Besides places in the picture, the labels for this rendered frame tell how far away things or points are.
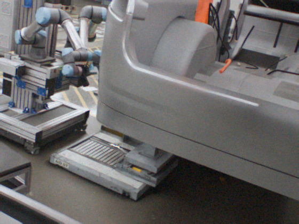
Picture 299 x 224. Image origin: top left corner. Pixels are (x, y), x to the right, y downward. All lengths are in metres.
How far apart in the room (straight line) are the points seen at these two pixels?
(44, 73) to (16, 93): 0.59
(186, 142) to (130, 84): 0.40
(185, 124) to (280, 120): 0.43
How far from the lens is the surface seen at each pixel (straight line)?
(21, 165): 2.59
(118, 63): 1.94
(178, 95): 1.78
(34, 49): 3.28
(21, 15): 3.59
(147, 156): 3.16
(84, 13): 3.28
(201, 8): 5.34
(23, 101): 3.72
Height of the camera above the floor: 1.62
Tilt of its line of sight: 19 degrees down
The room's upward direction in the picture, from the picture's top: 10 degrees clockwise
